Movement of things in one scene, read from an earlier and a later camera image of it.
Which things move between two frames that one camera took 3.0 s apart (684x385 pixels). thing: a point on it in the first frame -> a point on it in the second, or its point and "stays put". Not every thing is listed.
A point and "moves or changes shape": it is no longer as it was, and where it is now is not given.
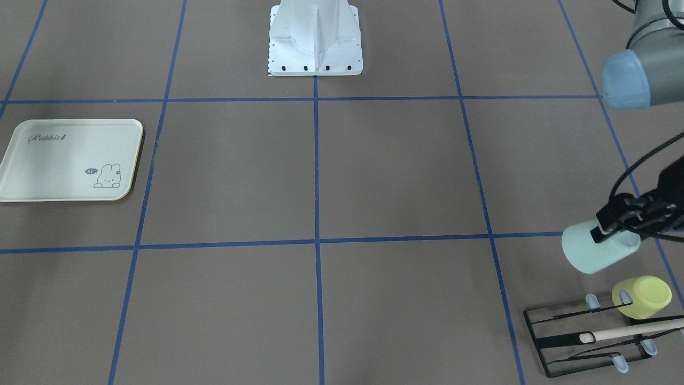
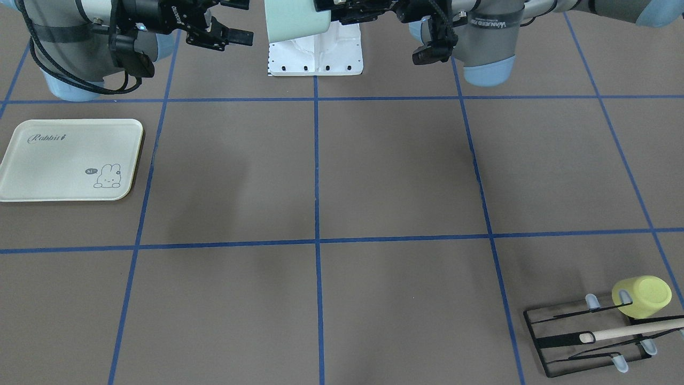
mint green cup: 581,251 moves or changes shape
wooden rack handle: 598,336 stays put
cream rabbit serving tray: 70,160 stays put
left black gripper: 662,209 -> 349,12
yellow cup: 648,294 stays put
